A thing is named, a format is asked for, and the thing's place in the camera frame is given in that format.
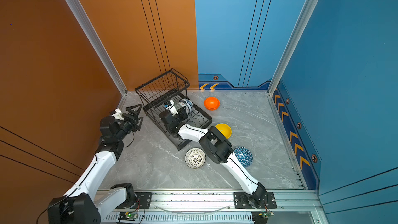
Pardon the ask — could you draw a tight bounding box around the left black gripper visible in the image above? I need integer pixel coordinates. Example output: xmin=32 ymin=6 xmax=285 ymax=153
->
xmin=115 ymin=105 xmax=143 ymax=143

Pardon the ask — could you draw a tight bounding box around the green patterned white bowl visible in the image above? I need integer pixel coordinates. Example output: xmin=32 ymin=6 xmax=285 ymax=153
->
xmin=175 ymin=99 xmax=190 ymax=115

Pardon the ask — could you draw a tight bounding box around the yellow plastic bowl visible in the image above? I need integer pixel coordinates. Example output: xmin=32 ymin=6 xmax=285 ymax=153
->
xmin=215 ymin=123 xmax=232 ymax=139

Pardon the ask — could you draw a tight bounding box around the blue floral white bowl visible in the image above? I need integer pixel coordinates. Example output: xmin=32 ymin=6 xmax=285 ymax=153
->
xmin=182 ymin=99 xmax=193 ymax=114

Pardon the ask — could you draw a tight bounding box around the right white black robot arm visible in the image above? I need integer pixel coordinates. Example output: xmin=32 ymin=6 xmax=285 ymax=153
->
xmin=159 ymin=110 xmax=267 ymax=208

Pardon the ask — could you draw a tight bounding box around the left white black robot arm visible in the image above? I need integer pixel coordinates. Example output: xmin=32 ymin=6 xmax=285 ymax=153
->
xmin=45 ymin=104 xmax=143 ymax=224

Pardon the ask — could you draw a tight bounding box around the white red-dotted bowl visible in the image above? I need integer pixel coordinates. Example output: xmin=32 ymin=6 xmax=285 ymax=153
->
xmin=184 ymin=148 xmax=206 ymax=169

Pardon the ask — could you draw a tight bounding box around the orange plastic bowl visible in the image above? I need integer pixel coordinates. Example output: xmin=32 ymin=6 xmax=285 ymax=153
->
xmin=204 ymin=97 xmax=220 ymax=111

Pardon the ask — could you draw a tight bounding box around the dark blue geometric bowl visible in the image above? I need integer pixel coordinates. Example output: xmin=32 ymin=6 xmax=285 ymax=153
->
xmin=234 ymin=146 xmax=254 ymax=168

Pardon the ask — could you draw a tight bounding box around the left green circuit board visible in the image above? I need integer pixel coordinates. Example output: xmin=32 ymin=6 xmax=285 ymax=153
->
xmin=118 ymin=212 xmax=139 ymax=222

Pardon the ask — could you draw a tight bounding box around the green circuit board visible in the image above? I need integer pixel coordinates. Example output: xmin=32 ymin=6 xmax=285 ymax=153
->
xmin=118 ymin=212 xmax=139 ymax=222
xmin=259 ymin=210 xmax=274 ymax=218

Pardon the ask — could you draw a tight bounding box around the right green circuit board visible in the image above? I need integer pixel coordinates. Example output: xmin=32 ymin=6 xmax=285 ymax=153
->
xmin=259 ymin=210 xmax=274 ymax=218

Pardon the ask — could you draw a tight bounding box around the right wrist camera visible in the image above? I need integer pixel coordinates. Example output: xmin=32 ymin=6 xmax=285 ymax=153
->
xmin=164 ymin=100 xmax=178 ymax=116

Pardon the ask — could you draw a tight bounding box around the black wire dish rack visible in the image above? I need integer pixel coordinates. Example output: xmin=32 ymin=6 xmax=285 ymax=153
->
xmin=135 ymin=69 xmax=212 ymax=150

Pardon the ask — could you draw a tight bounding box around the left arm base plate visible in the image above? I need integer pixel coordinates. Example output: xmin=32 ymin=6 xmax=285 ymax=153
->
xmin=116 ymin=192 xmax=152 ymax=210

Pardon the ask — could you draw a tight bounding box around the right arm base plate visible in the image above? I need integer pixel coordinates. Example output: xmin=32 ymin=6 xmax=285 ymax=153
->
xmin=233 ymin=192 xmax=277 ymax=209

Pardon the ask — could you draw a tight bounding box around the aluminium front rail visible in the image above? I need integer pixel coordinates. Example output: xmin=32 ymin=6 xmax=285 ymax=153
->
xmin=95 ymin=189 xmax=328 ymax=224

